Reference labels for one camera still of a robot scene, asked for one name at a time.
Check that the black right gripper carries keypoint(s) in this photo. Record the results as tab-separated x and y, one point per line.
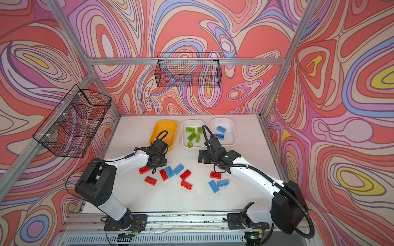
205	153

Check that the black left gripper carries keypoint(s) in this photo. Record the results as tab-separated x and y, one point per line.
163	163

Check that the blue lego brick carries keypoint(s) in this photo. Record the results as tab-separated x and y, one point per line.
222	183
220	136
213	186
169	172
221	129
178	169

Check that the red lego brick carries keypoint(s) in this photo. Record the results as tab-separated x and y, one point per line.
144	170
150	180
164	175
215	175
186	185
185	175

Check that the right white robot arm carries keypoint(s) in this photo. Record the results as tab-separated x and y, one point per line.
288	209

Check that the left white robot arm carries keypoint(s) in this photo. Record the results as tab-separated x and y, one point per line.
96	183

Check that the right white plastic bin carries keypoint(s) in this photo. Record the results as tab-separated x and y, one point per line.
230	137

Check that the white plastic bin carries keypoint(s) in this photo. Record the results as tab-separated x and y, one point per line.
230	137
194	124

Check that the yellow plastic bin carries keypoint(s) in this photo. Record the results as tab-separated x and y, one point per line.
166	130

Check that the middle white plastic bin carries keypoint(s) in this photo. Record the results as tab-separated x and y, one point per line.
194	124

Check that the back black wire basket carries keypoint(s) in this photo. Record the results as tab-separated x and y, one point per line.
188	70

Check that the black wire basket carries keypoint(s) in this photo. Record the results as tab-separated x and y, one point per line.
188	70
81	113

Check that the left black wire basket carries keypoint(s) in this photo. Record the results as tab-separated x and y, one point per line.
81	113

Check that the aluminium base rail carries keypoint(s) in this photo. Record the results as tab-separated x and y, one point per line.
210	228

